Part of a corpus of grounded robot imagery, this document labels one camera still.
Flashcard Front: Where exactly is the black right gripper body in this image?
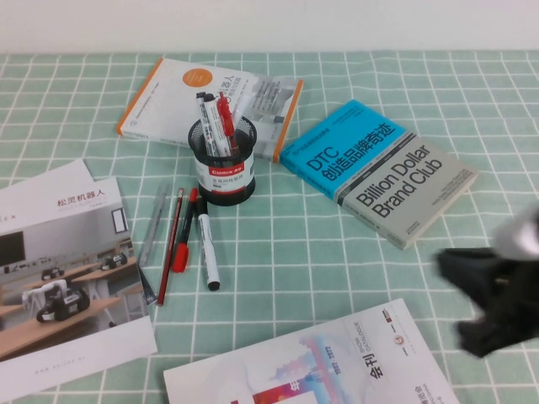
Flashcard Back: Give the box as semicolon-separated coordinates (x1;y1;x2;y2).
478;256;539;350

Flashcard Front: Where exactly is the blue grey brand book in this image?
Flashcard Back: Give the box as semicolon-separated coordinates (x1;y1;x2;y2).
280;98;480;252

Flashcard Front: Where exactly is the white show catalogue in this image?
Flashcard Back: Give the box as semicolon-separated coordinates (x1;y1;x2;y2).
163;298;462;404

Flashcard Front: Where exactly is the translucent white pen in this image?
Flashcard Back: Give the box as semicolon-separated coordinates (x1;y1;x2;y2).
230;107;246;142

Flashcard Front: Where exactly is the white marker with black cap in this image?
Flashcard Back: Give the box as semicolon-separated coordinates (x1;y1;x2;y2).
194;90;231;157
195;197;223;292

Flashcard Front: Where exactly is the white paper leaflet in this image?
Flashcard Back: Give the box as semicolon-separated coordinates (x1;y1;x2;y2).
0;157;96;199

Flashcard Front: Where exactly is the red pencil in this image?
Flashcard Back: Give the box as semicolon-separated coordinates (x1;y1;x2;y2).
156;187;186;306

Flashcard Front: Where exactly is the red retractable pen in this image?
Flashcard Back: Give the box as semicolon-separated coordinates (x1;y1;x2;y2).
215;91;239;155

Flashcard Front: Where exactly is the green checked tablecloth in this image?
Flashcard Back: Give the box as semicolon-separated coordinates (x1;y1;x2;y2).
0;50;539;404

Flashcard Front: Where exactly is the black mesh pen holder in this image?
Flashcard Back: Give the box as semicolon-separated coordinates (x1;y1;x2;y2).
187;117;258;207

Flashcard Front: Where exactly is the white orange robotics book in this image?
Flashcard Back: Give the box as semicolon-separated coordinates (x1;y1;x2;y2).
116;56;305;164

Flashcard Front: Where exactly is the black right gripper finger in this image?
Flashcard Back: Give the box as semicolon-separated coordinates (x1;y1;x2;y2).
433;247;504;295
456;317;521;359

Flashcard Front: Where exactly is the black marker with red cap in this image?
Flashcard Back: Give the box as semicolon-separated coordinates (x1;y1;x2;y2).
171;187;200;274

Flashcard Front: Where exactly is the robot photo brochure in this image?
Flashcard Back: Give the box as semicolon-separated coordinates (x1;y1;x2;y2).
0;176;159;391

